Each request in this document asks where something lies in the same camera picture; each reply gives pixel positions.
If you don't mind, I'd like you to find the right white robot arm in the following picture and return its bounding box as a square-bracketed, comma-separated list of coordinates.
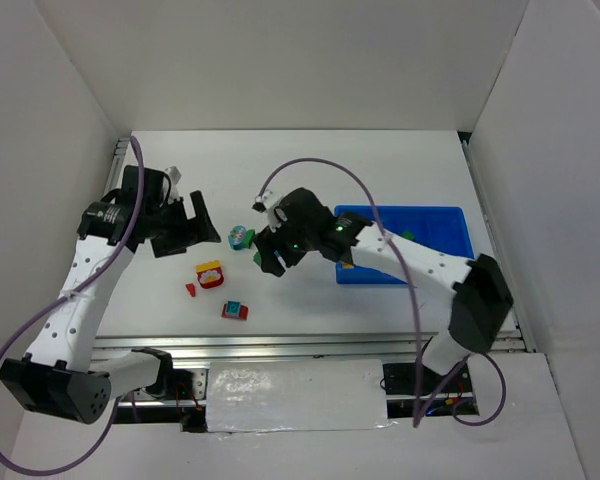
[253, 188, 514, 375]

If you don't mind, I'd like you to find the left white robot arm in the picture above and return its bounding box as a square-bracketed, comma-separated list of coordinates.
[0, 166, 220, 424]

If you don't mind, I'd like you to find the teal flower lego piece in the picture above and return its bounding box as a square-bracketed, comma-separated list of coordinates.
[228, 225, 247, 250]

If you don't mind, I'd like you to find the red yellow flower lego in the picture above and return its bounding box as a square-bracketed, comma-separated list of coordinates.
[195, 260, 224, 289]

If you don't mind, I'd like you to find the green rounded lego piece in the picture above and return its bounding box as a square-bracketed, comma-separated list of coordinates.
[243, 229, 255, 248]

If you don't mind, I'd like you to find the small red slope lego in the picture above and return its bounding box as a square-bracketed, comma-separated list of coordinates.
[185, 283, 196, 297]

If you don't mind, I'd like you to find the red teal lego stack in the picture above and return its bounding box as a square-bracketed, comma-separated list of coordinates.
[221, 301, 249, 321]

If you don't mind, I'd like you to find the blue plastic sorting bin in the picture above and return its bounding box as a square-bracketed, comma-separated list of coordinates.
[335, 205, 475, 286]

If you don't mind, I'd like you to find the white foam board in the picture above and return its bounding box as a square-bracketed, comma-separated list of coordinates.
[206, 359, 390, 433]

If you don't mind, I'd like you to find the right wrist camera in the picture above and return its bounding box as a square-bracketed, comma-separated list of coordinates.
[252, 190, 282, 213]

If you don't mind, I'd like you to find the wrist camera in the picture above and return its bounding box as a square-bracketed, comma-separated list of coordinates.
[252, 190, 282, 213]
[163, 166, 181, 202]

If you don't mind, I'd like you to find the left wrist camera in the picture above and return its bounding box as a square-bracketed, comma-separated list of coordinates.
[163, 166, 181, 202]

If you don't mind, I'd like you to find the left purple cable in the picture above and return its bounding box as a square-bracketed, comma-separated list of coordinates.
[0, 134, 146, 475]

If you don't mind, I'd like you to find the purple cable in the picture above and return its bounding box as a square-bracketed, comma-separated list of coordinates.
[259, 157, 506, 429]
[0, 134, 146, 475]

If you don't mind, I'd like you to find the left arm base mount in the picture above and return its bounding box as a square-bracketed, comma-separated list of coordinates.
[114, 368, 209, 433]

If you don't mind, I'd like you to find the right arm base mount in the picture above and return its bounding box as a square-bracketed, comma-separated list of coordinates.
[379, 363, 478, 419]

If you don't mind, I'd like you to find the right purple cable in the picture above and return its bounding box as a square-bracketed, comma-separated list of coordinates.
[259, 157, 506, 429]

